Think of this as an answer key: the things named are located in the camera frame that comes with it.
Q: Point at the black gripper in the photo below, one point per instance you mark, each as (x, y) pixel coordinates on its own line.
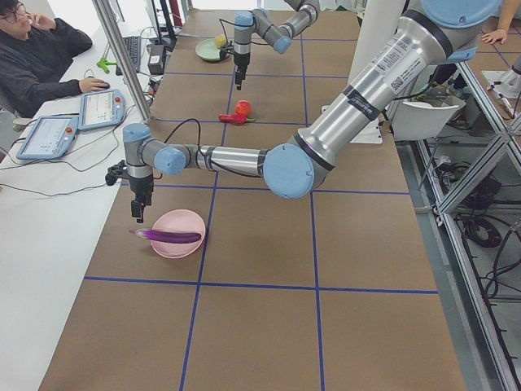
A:
(142, 188)
(240, 61)

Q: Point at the red orange pomegranate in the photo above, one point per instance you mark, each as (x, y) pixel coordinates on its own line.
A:
(243, 108)

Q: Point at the red chili pepper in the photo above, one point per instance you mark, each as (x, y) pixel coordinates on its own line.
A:
(235, 119)

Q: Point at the purple eggplant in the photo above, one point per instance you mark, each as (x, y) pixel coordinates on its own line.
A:
(184, 237)

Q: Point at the yellow pink peach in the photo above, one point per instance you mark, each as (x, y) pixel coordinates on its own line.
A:
(220, 41)

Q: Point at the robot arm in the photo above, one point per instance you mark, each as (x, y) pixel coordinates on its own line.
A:
(426, 33)
(279, 37)

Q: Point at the bystander hand on rail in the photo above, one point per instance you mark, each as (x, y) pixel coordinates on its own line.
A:
(496, 36)

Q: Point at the pink plate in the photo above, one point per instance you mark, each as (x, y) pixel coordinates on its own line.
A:
(186, 229)

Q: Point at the light green plate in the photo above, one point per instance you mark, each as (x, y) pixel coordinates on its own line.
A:
(209, 52)

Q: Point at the black power adapter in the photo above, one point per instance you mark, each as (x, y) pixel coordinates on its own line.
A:
(156, 60)

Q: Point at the far blue teach pendant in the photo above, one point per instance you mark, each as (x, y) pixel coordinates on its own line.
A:
(101, 109)

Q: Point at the blue teach pendant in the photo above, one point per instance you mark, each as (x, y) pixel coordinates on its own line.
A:
(50, 138)
(101, 109)

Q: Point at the near blue teach pendant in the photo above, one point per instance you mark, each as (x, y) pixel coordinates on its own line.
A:
(50, 138)

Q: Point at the black keyboard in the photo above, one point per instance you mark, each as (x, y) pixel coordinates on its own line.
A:
(134, 49)

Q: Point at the green clamp tool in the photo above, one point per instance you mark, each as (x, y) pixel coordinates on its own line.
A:
(105, 65)

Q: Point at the white chair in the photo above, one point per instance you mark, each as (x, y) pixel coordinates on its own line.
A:
(415, 120)

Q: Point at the seated person in black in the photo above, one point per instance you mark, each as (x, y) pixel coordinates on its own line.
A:
(36, 51)

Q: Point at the aluminium frame post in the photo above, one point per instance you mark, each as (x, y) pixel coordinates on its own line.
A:
(116, 42)

